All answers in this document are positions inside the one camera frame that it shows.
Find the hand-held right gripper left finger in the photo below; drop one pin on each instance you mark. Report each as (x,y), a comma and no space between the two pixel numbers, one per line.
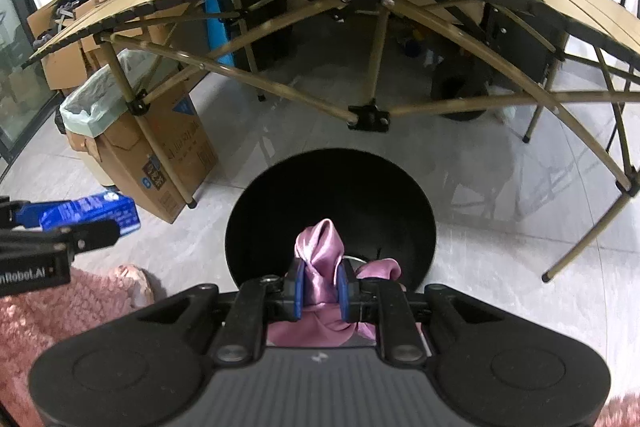
(298,292)

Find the blue plastic box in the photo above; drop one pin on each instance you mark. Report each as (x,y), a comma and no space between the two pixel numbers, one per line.
(220,32)

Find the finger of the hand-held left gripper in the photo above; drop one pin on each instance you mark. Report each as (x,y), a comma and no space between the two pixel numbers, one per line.
(25,214)
(95,235)

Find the black round bin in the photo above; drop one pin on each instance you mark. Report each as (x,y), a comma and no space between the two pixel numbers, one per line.
(330,187)

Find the pale green bin bag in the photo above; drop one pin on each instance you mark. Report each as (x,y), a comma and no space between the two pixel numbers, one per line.
(92,99)

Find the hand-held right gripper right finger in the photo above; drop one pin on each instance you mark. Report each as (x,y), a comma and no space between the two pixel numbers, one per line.
(342,292)

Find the cardboard box with printed labels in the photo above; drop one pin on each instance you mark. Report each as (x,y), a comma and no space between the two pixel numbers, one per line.
(170,157)

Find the pink satin cloth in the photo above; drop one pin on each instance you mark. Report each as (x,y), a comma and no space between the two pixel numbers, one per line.
(320,252)

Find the plain cardboard box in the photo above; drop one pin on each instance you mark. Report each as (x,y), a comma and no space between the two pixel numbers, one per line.
(65,67)

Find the pink fluffy rug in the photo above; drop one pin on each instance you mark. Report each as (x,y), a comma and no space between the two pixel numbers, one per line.
(55,317)

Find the glass door with dark frame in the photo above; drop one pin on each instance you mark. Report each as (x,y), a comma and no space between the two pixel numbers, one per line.
(20,72)

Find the blue and white carton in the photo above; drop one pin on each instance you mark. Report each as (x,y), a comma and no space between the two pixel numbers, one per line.
(100,209)

